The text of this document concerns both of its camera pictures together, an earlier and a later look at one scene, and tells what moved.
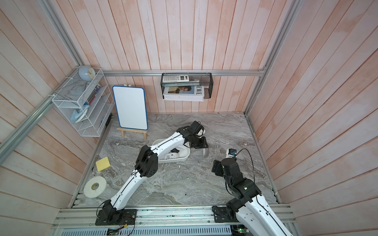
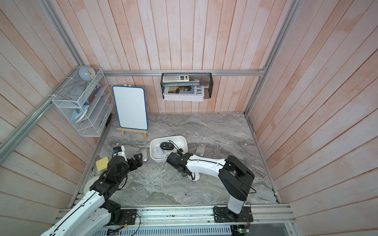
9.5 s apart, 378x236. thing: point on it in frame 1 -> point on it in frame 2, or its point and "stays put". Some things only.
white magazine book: (184, 93) stays put
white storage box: (184, 152) stays put
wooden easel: (129, 130) stays put
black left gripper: (202, 145) -> (139, 162)
